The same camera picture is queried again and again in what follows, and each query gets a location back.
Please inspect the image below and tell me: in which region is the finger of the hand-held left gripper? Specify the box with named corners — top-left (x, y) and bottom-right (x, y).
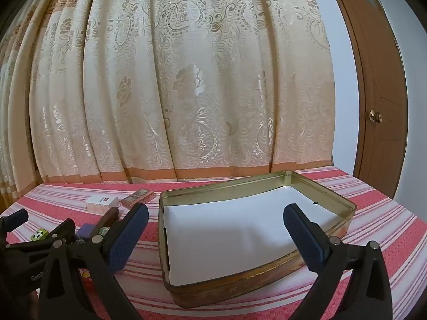
top-left (0, 208), bottom-right (29, 233)
top-left (5, 219), bottom-right (77, 252)

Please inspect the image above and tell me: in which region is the cream floral curtain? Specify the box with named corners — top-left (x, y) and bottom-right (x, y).
top-left (0, 0), bottom-right (336, 185)

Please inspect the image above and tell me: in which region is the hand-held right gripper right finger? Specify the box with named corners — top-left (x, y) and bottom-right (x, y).
top-left (283, 203), bottom-right (393, 320)

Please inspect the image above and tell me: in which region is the brown wooden door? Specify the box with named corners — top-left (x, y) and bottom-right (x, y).
top-left (323, 0), bottom-right (409, 204)

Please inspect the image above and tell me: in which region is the purple block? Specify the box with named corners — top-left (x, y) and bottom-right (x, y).
top-left (77, 224), bottom-right (98, 241)

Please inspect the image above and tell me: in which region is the white box with red seal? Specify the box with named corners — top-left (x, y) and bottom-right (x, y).
top-left (85, 196), bottom-right (120, 213)

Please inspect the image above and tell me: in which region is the red white striped cloth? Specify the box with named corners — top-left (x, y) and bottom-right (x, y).
top-left (0, 168), bottom-right (427, 320)

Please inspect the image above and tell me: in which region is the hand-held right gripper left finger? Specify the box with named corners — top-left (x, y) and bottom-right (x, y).
top-left (38, 203), bottom-right (149, 320)

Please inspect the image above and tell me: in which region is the white paper liner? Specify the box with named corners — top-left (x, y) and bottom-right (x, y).
top-left (163, 187), bottom-right (341, 287)

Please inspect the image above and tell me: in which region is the gold metal tin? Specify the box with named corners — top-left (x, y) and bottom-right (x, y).
top-left (158, 170), bottom-right (357, 308)

